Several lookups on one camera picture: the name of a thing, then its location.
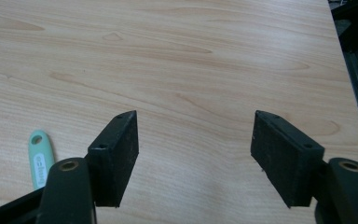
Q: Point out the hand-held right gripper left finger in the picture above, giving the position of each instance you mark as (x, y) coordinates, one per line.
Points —
(115, 161)

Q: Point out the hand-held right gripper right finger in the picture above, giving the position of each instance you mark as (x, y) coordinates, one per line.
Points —
(284, 161)

